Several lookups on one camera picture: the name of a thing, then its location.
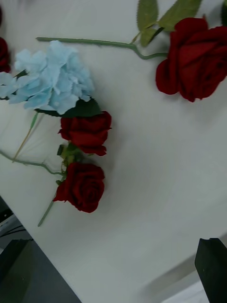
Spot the pale blue artificial flower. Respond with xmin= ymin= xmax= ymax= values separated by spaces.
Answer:
xmin=0 ymin=40 xmax=102 ymax=164

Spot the red artificial rose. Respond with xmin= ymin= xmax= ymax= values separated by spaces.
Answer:
xmin=0 ymin=36 xmax=11 ymax=73
xmin=37 ymin=162 xmax=105 ymax=227
xmin=0 ymin=110 xmax=112 ymax=177

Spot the red rose with olive leaves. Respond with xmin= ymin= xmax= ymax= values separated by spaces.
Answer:
xmin=36 ymin=0 xmax=227 ymax=103

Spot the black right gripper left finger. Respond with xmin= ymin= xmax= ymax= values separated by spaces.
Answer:
xmin=0 ymin=239 xmax=34 ymax=303

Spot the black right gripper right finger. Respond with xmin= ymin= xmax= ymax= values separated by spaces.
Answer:
xmin=195 ymin=237 xmax=227 ymax=303

